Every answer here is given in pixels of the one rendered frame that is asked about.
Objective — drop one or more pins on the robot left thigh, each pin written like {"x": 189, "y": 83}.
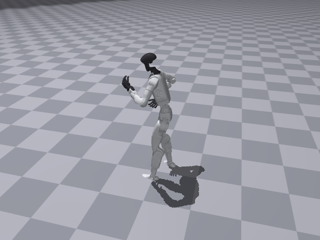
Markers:
{"x": 157, "y": 135}

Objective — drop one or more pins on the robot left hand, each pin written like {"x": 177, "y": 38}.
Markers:
{"x": 126, "y": 84}

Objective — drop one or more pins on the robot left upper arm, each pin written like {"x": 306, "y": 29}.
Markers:
{"x": 151, "y": 86}

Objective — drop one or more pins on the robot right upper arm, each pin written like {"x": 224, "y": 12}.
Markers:
{"x": 169, "y": 77}

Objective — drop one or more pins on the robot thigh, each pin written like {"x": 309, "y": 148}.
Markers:
{"x": 165, "y": 138}
{"x": 157, "y": 135}

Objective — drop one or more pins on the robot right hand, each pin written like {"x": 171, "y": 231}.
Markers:
{"x": 153, "y": 103}

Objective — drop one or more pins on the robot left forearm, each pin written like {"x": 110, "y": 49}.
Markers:
{"x": 137, "y": 99}

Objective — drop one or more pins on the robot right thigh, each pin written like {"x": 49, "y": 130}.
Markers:
{"x": 165, "y": 138}

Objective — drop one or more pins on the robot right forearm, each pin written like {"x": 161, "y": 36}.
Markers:
{"x": 168, "y": 84}

